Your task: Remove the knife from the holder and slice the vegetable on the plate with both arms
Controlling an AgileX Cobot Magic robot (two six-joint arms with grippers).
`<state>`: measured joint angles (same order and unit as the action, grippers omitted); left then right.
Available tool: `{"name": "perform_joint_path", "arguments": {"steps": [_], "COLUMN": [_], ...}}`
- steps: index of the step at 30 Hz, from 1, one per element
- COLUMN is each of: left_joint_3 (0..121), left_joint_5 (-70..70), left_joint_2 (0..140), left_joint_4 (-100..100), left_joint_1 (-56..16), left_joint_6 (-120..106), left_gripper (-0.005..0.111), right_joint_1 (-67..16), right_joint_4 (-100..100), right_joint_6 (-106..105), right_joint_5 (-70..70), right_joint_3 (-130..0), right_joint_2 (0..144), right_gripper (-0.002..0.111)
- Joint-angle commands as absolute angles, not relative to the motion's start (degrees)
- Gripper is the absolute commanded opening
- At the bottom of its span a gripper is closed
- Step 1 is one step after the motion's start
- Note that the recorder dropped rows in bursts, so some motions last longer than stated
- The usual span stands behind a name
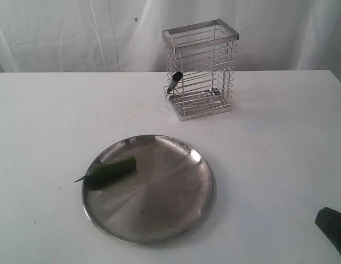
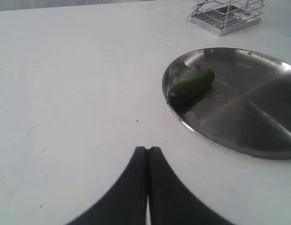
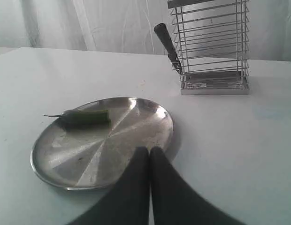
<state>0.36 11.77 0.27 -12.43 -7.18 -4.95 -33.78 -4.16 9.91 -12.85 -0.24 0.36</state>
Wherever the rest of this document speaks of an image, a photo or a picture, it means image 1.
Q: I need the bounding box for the black knife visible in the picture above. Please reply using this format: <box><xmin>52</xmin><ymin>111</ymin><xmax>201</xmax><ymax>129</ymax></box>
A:
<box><xmin>167</xmin><ymin>71</ymin><xmax>183</xmax><ymax>95</ymax></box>

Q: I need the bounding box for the green cucumber piece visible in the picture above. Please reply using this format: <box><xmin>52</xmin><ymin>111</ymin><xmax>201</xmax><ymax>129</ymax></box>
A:
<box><xmin>74</xmin><ymin>156</ymin><xmax>137</xmax><ymax>190</ymax></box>

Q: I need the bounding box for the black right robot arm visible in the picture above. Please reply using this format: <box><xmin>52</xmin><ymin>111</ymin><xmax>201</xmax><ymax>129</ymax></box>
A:
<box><xmin>315</xmin><ymin>207</ymin><xmax>341</xmax><ymax>255</ymax></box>

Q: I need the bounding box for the white backdrop curtain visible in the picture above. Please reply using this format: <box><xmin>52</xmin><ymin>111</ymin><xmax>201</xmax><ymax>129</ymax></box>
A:
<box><xmin>0</xmin><ymin>1</ymin><xmax>341</xmax><ymax>79</ymax></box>

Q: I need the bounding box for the round steel plate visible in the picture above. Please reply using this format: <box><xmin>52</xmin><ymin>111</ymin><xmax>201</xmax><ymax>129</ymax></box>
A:
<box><xmin>82</xmin><ymin>135</ymin><xmax>216</xmax><ymax>245</ymax></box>

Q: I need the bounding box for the metal wire utensil holder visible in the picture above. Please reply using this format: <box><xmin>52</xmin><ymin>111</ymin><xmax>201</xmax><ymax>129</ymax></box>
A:
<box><xmin>162</xmin><ymin>19</ymin><xmax>239</xmax><ymax>121</ymax></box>

